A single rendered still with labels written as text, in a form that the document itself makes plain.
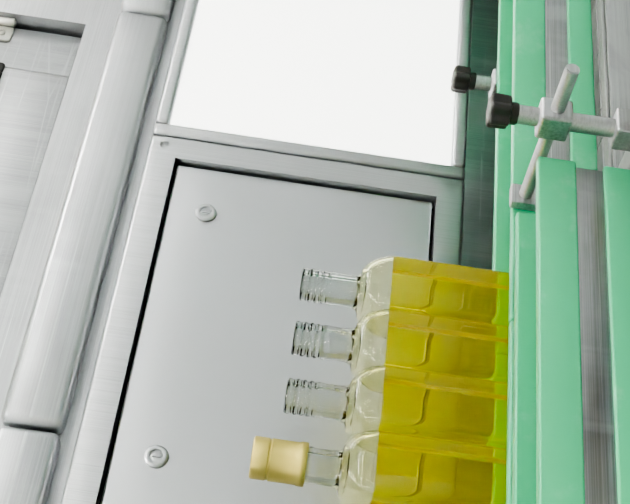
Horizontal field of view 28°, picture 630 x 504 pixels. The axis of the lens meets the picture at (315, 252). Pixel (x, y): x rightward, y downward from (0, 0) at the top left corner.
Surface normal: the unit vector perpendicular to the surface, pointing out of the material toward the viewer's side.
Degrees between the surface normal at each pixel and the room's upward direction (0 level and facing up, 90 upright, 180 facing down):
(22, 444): 90
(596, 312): 90
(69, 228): 90
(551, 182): 90
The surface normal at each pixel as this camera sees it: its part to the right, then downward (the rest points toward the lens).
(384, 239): 0.10, -0.59
